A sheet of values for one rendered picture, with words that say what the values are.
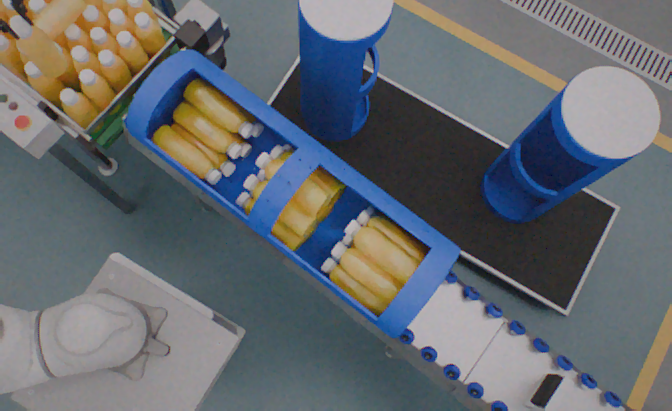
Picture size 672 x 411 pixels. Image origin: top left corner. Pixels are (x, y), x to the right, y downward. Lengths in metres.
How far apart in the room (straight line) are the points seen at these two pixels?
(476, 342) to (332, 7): 1.04
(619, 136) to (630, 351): 1.27
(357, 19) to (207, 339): 0.99
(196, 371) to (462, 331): 0.72
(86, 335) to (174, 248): 1.41
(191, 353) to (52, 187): 1.52
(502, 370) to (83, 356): 1.06
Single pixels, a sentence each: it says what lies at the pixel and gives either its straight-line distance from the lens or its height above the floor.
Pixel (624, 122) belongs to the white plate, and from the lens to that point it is 2.01.
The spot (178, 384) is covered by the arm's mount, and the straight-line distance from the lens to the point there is 1.67.
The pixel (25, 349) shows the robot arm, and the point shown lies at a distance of 1.52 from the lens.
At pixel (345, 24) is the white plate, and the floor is 1.04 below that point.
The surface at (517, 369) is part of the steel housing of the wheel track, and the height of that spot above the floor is 0.93.
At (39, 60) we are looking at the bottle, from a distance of 1.77.
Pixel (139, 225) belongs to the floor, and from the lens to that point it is 2.87.
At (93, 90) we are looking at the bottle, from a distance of 1.90.
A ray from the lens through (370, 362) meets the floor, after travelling 2.73.
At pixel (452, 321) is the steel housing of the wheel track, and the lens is 1.84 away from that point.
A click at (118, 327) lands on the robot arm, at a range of 1.47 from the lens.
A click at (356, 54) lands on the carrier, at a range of 2.00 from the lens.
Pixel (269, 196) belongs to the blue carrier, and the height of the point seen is 1.22.
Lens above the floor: 2.72
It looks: 75 degrees down
